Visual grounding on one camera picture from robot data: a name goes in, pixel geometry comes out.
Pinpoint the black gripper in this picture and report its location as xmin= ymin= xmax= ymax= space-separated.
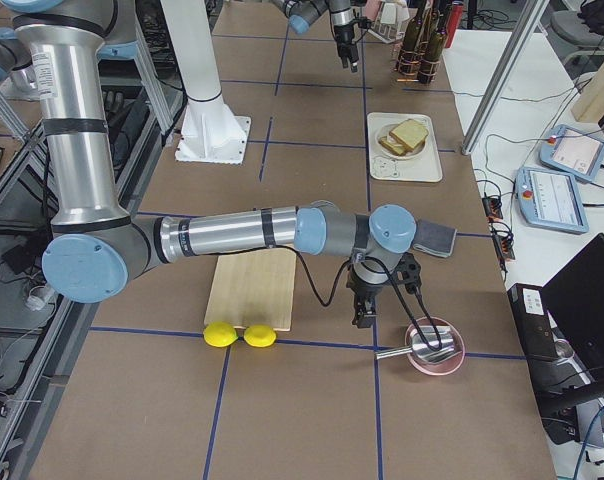
xmin=347 ymin=252 xmax=422 ymax=329
xmin=332 ymin=17 xmax=372 ymax=73

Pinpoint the copper wire bottle rack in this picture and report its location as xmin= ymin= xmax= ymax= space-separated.
xmin=394 ymin=40 xmax=440 ymax=84

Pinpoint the red cylinder bottle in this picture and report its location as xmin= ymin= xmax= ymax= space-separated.
xmin=444 ymin=1 xmax=464 ymax=49

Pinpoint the white wire cup rack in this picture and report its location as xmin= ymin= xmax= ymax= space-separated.
xmin=368 ymin=11 xmax=408 ymax=44

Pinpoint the white cup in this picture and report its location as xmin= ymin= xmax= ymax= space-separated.
xmin=380 ymin=0 xmax=409 ymax=29

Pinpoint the aluminium frame post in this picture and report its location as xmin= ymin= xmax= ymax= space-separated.
xmin=461 ymin=0 xmax=550 ymax=155

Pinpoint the black monitor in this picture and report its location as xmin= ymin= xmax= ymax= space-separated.
xmin=540 ymin=233 xmax=604 ymax=413

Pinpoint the metal scoop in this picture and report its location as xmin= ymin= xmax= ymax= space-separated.
xmin=375 ymin=326 xmax=460 ymax=364

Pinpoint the white bear serving tray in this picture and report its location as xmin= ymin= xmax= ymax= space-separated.
xmin=367 ymin=112 xmax=443 ymax=183

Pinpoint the yellow lemon half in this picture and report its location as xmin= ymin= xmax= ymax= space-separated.
xmin=203 ymin=321 xmax=238 ymax=348
xmin=243 ymin=324 xmax=277 ymax=348

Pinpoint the white round plate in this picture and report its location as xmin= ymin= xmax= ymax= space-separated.
xmin=375 ymin=121 xmax=429 ymax=159

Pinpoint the salmon pink cup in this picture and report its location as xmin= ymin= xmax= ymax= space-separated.
xmin=363 ymin=0 xmax=382 ymax=21

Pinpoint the wooden cutting board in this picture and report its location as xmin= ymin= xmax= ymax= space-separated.
xmin=204 ymin=249 xmax=297 ymax=331

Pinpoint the folded grey cloth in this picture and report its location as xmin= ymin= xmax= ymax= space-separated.
xmin=412 ymin=219 xmax=458 ymax=258

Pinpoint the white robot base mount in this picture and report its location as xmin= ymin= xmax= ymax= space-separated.
xmin=163 ymin=1 xmax=251 ymax=165

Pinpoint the blue teach pendant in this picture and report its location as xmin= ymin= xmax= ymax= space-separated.
xmin=515 ymin=166 xmax=589 ymax=234
xmin=539 ymin=124 xmax=604 ymax=183

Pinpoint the pink bowl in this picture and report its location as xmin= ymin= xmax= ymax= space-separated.
xmin=405 ymin=317 xmax=466 ymax=376

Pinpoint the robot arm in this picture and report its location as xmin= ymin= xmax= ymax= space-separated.
xmin=8 ymin=1 xmax=416 ymax=328
xmin=272 ymin=0 xmax=372 ymax=73

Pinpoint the dark green wine bottle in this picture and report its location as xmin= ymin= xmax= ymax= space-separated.
xmin=397 ymin=0 xmax=428 ymax=76

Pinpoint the black computer box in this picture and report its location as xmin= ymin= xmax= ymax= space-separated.
xmin=507 ymin=283 xmax=558 ymax=362

